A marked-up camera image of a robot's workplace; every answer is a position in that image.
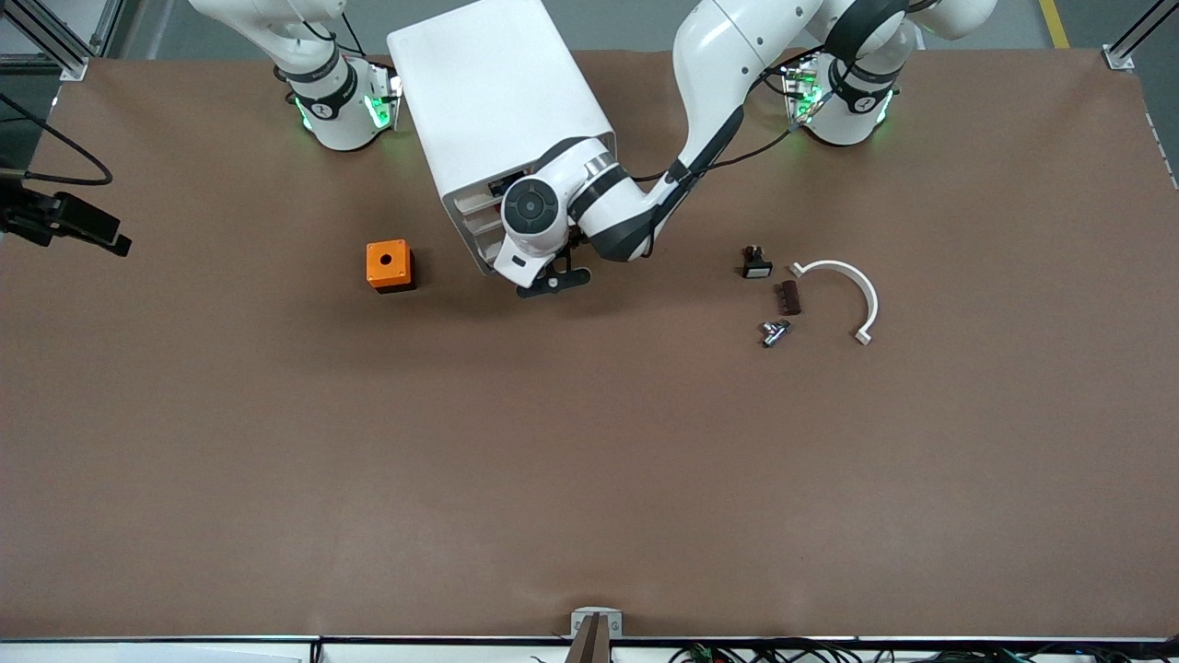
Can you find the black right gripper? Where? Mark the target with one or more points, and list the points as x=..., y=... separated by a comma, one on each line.
x=28, y=216

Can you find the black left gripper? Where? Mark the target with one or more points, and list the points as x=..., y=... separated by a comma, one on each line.
x=575, y=237

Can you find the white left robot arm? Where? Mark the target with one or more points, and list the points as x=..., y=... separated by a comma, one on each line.
x=718, y=55

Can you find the white drawer cabinet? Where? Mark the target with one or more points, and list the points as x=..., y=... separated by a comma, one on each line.
x=497, y=92

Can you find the black white-capped push button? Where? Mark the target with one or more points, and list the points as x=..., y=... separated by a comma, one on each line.
x=756, y=263

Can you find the brown terminal block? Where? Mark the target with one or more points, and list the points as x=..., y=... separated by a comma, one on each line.
x=791, y=298

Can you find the orange button enclosure box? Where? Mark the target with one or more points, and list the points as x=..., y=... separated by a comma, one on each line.
x=389, y=265

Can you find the aluminium frame post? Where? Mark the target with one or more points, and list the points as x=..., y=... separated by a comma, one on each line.
x=1128, y=41
x=55, y=41

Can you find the silver metal selector switch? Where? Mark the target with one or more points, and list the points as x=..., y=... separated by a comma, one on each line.
x=774, y=332

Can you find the white curved plastic bracket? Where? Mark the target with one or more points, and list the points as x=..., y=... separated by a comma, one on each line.
x=857, y=281

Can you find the grey metal mount bracket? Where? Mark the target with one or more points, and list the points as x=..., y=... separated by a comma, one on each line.
x=597, y=615

